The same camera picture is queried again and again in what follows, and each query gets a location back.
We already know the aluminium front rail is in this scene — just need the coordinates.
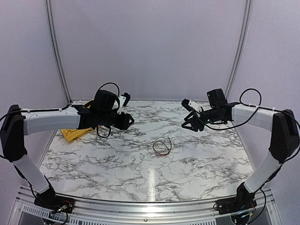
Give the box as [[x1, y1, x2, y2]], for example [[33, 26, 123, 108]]
[[8, 186, 282, 225]]

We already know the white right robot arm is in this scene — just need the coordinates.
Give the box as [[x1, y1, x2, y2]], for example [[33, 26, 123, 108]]
[[181, 99, 300, 210]]

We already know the white wire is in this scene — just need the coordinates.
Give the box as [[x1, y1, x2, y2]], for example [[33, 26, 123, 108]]
[[164, 127, 202, 155]]

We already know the aluminium corner post right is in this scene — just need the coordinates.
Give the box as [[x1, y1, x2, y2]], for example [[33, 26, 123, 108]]
[[225, 0, 253, 99]]

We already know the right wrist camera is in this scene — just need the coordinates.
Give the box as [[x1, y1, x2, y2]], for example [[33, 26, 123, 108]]
[[181, 99, 203, 113]]

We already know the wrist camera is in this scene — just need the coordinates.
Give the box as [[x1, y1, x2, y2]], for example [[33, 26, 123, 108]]
[[112, 92, 131, 114], [181, 99, 203, 113]]

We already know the aluminium corner post left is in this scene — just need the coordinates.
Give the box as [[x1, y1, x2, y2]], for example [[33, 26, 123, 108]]
[[45, 0, 72, 103]]

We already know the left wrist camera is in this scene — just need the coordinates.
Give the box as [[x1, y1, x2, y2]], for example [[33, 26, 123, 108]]
[[112, 92, 131, 114]]

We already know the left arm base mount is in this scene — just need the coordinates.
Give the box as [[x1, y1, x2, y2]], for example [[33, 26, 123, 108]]
[[34, 187, 75, 213]]

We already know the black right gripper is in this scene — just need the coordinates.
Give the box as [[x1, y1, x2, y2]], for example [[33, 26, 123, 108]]
[[181, 107, 223, 132]]

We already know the aluminium corner post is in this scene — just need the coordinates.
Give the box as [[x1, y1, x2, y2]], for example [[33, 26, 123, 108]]
[[45, 0, 72, 103], [225, 0, 253, 99]]

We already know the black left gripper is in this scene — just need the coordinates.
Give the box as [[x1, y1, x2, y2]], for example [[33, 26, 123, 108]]
[[98, 111, 134, 129]]

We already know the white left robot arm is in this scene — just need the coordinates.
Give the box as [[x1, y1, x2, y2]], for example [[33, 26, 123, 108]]
[[0, 90, 134, 209]]

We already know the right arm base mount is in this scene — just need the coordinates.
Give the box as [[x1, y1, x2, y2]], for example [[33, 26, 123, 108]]
[[213, 182, 257, 215]]

